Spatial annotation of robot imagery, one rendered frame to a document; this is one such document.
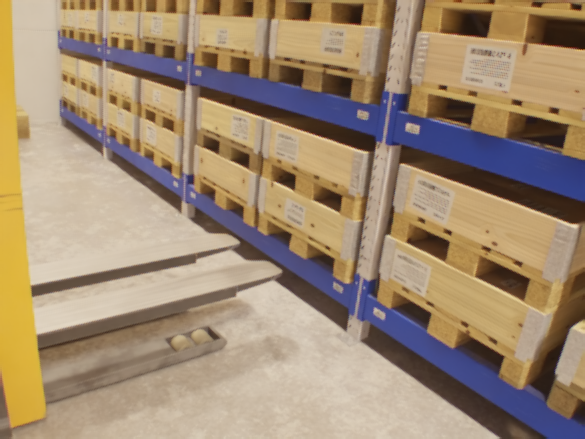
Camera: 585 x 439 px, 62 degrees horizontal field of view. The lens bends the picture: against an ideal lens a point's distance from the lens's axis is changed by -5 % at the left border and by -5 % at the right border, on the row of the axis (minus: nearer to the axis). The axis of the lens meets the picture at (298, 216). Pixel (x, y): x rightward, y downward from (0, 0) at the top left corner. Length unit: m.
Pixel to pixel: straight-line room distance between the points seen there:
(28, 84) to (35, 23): 0.81
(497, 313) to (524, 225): 0.37
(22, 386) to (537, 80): 2.10
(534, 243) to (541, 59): 0.64
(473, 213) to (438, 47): 0.67
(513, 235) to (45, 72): 6.71
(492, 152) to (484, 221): 0.26
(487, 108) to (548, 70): 0.26
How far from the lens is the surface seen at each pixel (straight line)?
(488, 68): 2.01
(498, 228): 2.01
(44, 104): 7.76
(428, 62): 2.17
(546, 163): 1.91
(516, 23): 1.98
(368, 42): 2.38
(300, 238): 2.81
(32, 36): 7.65
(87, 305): 2.18
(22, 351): 1.98
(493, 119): 1.99
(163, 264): 2.55
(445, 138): 2.11
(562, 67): 1.88
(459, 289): 2.16
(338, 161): 2.51
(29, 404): 2.12
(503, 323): 2.09
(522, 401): 2.19
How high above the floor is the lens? 1.45
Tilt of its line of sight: 20 degrees down
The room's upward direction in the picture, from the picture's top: 6 degrees clockwise
